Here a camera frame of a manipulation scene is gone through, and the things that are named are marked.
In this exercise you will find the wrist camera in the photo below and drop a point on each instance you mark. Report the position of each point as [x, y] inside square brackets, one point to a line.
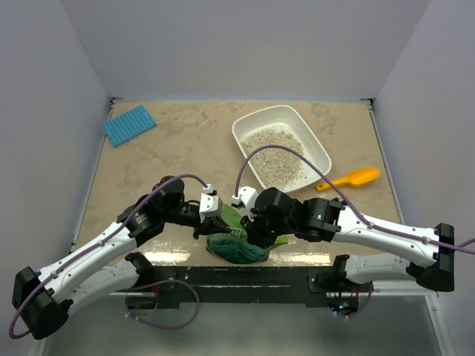
[245, 198]
[210, 205]

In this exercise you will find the white litter box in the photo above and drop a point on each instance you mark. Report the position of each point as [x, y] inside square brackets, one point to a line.
[286, 118]

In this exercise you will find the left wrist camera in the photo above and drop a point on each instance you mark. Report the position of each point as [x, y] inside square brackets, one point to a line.
[210, 205]

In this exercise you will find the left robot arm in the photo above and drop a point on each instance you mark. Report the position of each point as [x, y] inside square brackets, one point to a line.
[46, 298]

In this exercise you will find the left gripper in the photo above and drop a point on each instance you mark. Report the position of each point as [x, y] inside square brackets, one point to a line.
[210, 225]

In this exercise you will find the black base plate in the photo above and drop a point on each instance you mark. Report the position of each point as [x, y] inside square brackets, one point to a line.
[317, 287]

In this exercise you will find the blue studded plate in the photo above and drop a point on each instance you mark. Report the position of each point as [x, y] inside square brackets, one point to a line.
[128, 126]

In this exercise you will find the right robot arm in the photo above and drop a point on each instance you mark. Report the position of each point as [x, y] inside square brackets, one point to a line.
[424, 255]

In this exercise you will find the green litter bag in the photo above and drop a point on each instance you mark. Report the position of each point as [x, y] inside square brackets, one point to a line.
[233, 247]

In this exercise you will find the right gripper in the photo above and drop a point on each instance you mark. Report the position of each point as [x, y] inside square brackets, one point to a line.
[254, 233]

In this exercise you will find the grey cat litter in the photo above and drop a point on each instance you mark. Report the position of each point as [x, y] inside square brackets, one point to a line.
[276, 167]

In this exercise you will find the yellow plastic scoop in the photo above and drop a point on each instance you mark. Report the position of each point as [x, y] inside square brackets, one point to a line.
[358, 178]

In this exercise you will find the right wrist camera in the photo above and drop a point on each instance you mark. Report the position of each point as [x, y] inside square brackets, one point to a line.
[245, 198]

